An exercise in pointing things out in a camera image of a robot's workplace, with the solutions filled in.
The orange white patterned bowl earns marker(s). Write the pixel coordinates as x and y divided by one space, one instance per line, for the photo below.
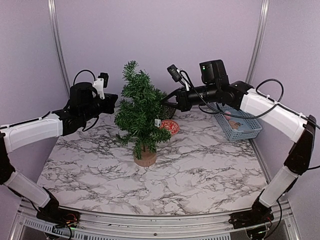
170 125

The white light battery box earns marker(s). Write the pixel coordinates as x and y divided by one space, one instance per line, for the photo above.
157 123

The right aluminium frame post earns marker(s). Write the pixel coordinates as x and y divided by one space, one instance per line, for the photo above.
259 39

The left aluminium frame post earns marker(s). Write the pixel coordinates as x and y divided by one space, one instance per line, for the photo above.
53 18

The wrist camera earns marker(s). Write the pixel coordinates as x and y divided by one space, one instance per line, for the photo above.
100 83
177 76

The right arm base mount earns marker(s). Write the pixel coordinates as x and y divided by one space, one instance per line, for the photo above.
258 214

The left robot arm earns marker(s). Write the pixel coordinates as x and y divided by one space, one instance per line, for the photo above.
36 138

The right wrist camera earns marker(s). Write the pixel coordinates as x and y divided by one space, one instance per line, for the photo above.
177 76

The pink pompom ornament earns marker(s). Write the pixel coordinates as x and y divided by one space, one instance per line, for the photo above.
227 115

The small green christmas tree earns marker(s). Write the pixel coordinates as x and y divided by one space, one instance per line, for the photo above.
139 108

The black floral square plate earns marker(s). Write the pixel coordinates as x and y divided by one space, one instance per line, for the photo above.
167 112

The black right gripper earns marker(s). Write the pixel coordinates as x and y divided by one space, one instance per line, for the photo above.
184 103

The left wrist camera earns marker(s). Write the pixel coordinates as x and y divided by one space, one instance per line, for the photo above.
100 83

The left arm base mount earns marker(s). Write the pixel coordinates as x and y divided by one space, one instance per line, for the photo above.
54 214

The front aluminium rail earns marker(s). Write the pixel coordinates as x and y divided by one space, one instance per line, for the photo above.
93 225

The light blue perforated basket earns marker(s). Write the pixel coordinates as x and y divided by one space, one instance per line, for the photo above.
249 130

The aluminium frame post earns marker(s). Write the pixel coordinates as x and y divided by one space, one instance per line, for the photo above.
259 39
53 18

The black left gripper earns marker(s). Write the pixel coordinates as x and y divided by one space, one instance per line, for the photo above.
110 98

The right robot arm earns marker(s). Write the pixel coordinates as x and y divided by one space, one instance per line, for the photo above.
294 131

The beige fabric ornament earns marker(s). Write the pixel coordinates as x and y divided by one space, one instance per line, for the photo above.
235 125

